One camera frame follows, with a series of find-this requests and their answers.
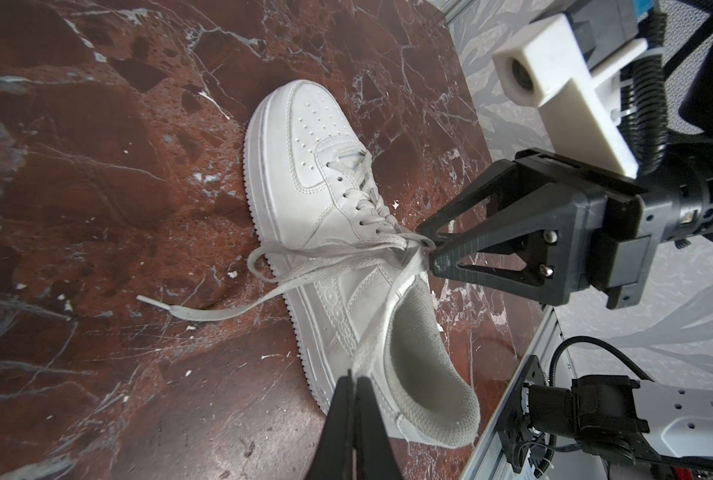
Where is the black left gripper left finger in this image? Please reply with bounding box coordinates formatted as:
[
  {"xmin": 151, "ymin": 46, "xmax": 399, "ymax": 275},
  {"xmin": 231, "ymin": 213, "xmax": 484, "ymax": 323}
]
[{"xmin": 304, "ymin": 373, "xmax": 354, "ymax": 480}]

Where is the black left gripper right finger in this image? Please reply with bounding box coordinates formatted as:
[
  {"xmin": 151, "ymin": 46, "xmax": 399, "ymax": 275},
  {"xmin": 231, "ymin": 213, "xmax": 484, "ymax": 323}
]
[{"xmin": 354, "ymin": 377, "xmax": 403, "ymax": 480}]

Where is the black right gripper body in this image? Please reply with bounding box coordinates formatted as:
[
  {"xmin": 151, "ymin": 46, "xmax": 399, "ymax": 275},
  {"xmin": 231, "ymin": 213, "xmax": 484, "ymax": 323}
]
[{"xmin": 517, "ymin": 141, "xmax": 713, "ymax": 309}]

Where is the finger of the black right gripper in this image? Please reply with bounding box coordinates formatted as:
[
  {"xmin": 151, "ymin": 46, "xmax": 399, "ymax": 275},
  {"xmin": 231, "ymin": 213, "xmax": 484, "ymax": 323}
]
[
  {"xmin": 417, "ymin": 157, "xmax": 549, "ymax": 243},
  {"xmin": 431, "ymin": 182, "xmax": 607, "ymax": 305}
]

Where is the white shoelace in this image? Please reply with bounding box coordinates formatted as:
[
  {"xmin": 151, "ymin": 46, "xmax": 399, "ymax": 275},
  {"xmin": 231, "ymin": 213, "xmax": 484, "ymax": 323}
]
[{"xmin": 136, "ymin": 152, "xmax": 432, "ymax": 363}]

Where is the white sneaker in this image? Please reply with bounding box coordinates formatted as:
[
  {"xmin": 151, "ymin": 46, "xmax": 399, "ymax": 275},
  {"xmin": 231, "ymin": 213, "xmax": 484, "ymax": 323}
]
[{"xmin": 244, "ymin": 80, "xmax": 481, "ymax": 448}]

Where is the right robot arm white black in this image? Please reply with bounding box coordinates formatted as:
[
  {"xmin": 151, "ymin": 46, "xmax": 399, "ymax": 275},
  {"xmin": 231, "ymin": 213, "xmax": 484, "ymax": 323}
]
[{"xmin": 420, "ymin": 1, "xmax": 713, "ymax": 478}]

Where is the black corrugated right cable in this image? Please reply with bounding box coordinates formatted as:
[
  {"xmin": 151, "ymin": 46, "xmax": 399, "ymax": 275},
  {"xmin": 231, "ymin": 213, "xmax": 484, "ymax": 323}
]
[{"xmin": 619, "ymin": 0, "xmax": 713, "ymax": 178}]

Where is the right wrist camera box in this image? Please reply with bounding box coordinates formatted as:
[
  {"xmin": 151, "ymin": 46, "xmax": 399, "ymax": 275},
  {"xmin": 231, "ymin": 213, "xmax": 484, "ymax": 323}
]
[{"xmin": 493, "ymin": 1, "xmax": 656, "ymax": 178}]

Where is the aluminium frame rail base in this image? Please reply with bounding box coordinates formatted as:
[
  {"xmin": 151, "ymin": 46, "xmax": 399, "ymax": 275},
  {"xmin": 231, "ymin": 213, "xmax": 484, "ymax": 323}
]
[{"xmin": 461, "ymin": 305, "xmax": 610, "ymax": 480}]

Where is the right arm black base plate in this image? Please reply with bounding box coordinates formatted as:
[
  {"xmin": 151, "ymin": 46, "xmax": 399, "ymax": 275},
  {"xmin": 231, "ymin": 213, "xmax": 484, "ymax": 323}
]
[{"xmin": 496, "ymin": 355, "xmax": 546, "ymax": 474}]

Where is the white wire mesh basket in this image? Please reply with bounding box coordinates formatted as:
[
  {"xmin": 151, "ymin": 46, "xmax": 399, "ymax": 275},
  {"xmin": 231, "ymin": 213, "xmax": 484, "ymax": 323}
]
[{"xmin": 660, "ymin": 1, "xmax": 713, "ymax": 134}]

